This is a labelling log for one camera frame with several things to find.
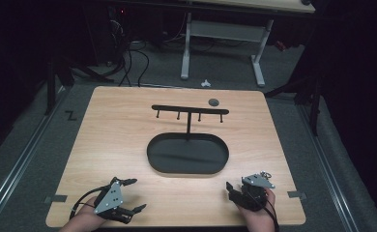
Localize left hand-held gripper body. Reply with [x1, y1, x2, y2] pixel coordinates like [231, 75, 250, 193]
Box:
[94, 179, 136, 225]

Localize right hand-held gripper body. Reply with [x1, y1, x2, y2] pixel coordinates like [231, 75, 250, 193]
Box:
[240, 172, 276, 213]

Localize black hook rack with tray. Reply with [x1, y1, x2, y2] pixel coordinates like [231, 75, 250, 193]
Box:
[146, 103, 230, 175]

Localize person's left hand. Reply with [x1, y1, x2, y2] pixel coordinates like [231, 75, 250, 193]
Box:
[79, 196, 109, 227]

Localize person's right hand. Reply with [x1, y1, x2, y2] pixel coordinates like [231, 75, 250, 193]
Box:
[237, 188, 276, 225]

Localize grey tape strip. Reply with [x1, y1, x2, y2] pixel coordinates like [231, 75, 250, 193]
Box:
[287, 190, 307, 200]
[43, 194, 69, 204]

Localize black tape floor mark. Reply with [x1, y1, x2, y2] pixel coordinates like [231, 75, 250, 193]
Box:
[64, 109, 78, 122]

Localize black metal stand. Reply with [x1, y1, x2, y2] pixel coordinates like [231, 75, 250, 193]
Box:
[264, 72, 324, 136]
[43, 57, 115, 116]

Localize black computer tower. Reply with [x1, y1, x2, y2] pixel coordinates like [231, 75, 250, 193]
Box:
[84, 4, 131, 67]

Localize white desk with metal legs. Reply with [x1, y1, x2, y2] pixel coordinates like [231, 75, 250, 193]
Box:
[179, 0, 316, 88]

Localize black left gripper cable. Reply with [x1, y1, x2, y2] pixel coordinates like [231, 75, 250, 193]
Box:
[69, 185, 111, 220]

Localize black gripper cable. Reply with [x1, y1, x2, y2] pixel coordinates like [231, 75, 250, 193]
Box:
[69, 185, 111, 220]
[245, 190, 280, 232]

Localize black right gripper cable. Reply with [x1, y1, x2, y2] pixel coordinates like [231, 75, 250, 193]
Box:
[245, 190, 280, 232]

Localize metal floor rail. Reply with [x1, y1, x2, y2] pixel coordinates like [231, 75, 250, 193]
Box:
[296, 101, 361, 232]
[0, 88, 70, 228]

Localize black floor cables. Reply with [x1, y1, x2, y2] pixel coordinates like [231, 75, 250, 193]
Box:
[110, 18, 151, 88]

